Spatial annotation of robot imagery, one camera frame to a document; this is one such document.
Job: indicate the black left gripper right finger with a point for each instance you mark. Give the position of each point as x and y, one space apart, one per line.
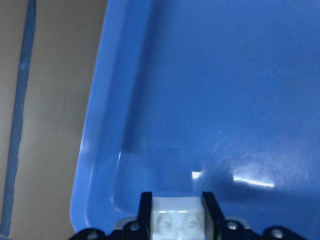
217 227

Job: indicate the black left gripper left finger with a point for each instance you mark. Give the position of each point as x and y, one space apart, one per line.
139 229

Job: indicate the white block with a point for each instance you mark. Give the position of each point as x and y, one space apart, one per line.
177 218

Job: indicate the blue plastic tray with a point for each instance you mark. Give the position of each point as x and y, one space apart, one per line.
189 96

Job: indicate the brown paper mat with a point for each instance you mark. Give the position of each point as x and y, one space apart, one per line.
48 50

